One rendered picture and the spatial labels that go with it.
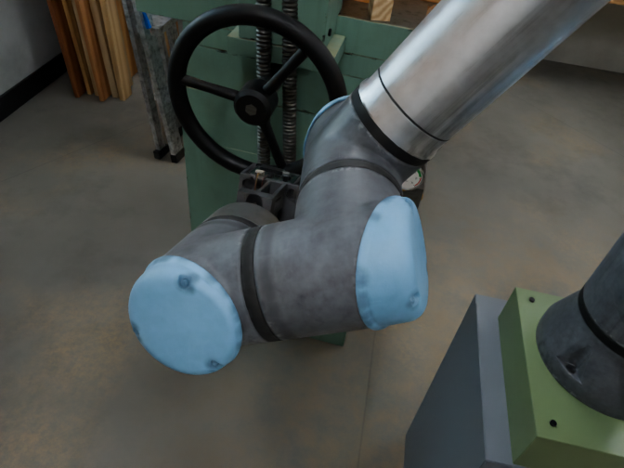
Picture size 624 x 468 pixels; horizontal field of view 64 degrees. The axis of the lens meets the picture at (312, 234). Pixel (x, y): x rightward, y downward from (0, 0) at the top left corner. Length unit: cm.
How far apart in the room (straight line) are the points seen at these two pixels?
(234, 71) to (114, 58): 147
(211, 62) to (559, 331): 74
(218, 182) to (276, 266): 82
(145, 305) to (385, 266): 17
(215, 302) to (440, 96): 22
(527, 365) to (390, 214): 47
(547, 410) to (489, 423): 9
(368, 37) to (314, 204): 57
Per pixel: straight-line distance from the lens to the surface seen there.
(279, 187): 55
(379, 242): 33
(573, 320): 76
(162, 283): 36
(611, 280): 70
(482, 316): 91
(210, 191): 119
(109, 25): 238
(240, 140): 108
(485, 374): 84
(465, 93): 40
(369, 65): 93
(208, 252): 38
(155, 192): 194
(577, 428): 75
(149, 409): 138
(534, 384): 75
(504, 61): 40
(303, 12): 82
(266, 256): 35
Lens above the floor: 120
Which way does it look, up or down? 43 degrees down
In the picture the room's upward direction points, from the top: 8 degrees clockwise
